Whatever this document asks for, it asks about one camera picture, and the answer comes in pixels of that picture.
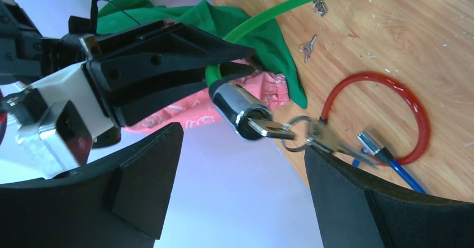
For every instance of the blue cable lock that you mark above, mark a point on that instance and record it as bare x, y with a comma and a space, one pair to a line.
375, 148

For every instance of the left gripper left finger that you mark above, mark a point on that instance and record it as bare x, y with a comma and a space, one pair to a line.
120, 200

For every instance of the green t-shirt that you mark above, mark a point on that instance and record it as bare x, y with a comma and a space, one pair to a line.
120, 15

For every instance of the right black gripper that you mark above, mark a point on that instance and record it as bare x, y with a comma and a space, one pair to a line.
27, 56

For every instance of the red cable lock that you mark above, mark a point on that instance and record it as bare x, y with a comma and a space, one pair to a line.
405, 95

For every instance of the silver key set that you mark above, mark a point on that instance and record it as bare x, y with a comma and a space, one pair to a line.
318, 135
320, 7

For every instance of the silver key with ring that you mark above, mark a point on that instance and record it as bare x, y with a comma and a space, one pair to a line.
307, 48

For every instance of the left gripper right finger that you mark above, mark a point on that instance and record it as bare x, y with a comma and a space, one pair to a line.
357, 209

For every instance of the green cable lock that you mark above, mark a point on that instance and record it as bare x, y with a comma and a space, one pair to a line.
235, 103

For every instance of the pink patterned garment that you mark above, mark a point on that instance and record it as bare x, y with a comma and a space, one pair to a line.
198, 110

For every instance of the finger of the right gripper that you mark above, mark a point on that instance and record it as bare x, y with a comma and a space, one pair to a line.
172, 57
174, 94

